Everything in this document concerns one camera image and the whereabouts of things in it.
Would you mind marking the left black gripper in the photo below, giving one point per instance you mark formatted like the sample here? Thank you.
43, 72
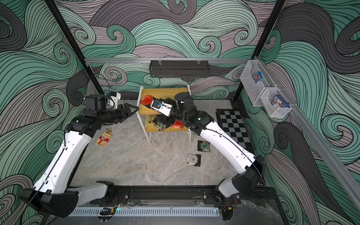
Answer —
123, 117

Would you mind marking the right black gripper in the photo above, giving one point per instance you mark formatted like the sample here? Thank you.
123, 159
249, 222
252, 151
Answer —
177, 102

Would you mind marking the jasmine tea bag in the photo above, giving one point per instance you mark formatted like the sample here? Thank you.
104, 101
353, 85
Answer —
204, 146

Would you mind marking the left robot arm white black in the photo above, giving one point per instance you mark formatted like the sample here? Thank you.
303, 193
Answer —
51, 194

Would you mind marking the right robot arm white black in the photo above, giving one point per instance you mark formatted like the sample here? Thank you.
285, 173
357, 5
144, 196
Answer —
249, 168

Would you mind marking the orange floral tea bag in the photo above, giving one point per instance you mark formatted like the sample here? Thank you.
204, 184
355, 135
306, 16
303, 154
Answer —
168, 101

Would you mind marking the red tea bag lower shelf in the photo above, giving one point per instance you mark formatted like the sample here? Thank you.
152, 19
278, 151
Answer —
178, 125

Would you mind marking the red tea bag shelf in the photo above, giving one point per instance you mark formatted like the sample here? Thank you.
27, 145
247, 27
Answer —
147, 100
178, 125

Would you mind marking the red tea bag top shelf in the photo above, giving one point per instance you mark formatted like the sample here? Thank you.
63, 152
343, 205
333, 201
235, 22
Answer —
147, 100

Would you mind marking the jasmine tea bag lower shelf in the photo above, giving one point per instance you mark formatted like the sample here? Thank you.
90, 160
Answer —
160, 122

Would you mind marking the red beige packet on floor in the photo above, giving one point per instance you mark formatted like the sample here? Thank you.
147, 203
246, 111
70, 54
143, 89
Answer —
104, 138

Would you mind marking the checkered black chessboard mat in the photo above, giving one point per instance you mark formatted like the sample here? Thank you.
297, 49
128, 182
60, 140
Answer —
232, 123

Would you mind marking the clear bin upper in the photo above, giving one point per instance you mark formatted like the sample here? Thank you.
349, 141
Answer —
254, 90

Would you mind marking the clear bin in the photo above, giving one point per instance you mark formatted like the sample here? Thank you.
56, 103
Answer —
273, 111
254, 90

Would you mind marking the red blue item in bin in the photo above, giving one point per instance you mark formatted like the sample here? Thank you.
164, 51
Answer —
257, 77

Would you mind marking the clear bin lower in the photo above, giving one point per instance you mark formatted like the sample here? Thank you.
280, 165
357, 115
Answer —
273, 111

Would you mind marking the blue white box in bin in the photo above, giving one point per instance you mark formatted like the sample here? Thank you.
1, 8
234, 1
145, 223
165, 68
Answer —
280, 101

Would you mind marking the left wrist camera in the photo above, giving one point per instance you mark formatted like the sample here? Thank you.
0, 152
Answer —
96, 104

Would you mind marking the black perforated wall tray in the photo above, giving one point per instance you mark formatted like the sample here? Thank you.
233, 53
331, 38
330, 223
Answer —
179, 69

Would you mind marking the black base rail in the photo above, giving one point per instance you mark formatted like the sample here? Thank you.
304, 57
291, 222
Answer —
203, 193

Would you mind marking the white slotted cable duct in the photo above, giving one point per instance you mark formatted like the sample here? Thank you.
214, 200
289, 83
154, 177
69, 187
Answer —
146, 212

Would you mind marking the aluminium rail right wall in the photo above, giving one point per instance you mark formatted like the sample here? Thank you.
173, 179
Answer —
349, 184

